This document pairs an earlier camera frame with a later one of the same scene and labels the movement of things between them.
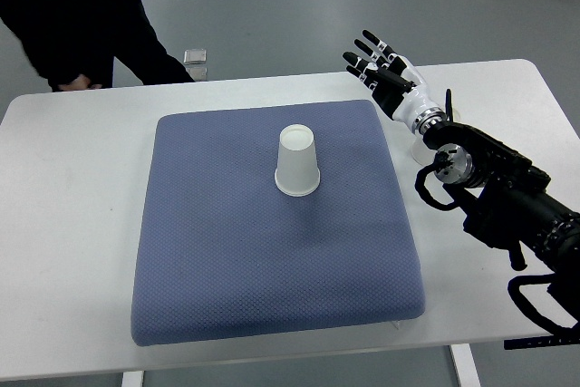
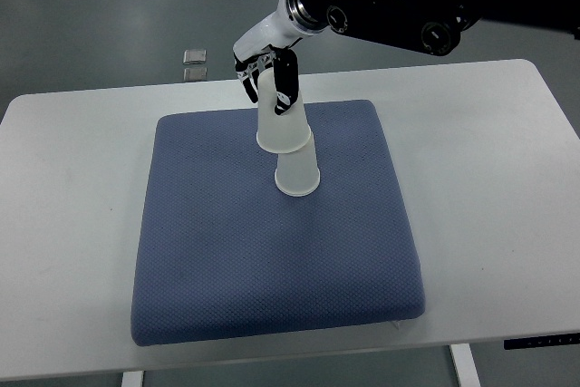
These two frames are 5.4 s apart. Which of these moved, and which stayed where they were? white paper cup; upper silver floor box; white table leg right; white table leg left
Moved: white paper cup
Stayed: white table leg left; white table leg right; upper silver floor box
